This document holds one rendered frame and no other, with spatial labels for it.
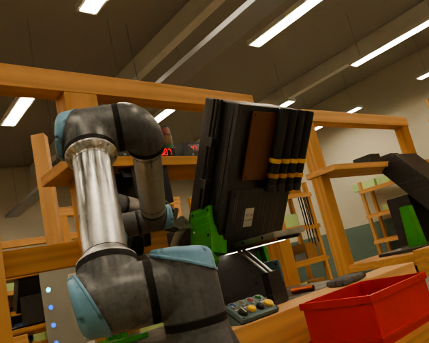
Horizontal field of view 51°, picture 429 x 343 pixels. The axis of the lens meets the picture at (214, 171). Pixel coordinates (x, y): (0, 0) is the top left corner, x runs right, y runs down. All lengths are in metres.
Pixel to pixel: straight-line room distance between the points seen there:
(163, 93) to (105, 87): 0.29
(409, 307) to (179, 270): 0.69
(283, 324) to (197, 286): 0.59
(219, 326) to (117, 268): 0.20
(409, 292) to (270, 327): 0.38
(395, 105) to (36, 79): 9.86
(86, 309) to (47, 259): 0.94
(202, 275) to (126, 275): 0.13
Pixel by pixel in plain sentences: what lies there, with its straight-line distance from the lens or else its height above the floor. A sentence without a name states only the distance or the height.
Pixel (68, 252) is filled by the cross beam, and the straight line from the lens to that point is 1.75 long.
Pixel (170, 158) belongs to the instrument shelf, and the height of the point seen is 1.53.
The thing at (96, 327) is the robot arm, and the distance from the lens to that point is 0.81.
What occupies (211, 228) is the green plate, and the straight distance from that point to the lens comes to 1.52.
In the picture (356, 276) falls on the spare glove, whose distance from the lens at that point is 1.72.
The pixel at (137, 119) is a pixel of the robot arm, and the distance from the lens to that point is 1.05.
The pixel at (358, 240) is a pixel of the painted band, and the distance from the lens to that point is 11.76.
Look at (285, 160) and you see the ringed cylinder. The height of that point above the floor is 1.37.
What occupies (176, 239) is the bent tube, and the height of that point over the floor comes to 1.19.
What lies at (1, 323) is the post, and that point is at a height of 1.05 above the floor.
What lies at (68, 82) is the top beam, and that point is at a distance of 1.88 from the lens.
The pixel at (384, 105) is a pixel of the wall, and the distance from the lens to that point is 11.24.
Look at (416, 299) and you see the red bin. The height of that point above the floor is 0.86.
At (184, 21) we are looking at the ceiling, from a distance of 6.48.
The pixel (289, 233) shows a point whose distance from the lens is 1.52.
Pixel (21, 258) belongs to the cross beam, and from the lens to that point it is 1.69.
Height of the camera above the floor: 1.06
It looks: 12 degrees up
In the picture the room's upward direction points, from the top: 13 degrees counter-clockwise
